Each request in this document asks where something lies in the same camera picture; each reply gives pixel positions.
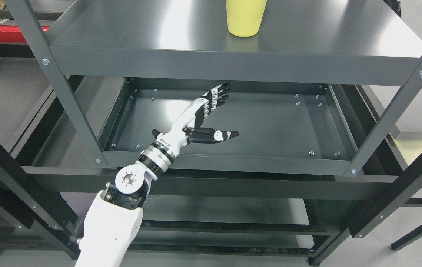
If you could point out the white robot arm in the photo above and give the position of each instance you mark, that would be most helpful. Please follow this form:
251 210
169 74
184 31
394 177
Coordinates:
109 228

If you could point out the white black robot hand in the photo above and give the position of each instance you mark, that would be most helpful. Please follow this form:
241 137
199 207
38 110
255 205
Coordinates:
188 126

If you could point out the black metal shelf rack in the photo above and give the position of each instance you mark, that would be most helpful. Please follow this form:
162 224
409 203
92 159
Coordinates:
49 179

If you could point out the grey metal shelf unit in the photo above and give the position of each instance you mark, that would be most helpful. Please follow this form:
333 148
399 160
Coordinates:
314 95

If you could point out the yellow plastic cup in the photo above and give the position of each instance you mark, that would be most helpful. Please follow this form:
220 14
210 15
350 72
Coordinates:
244 16

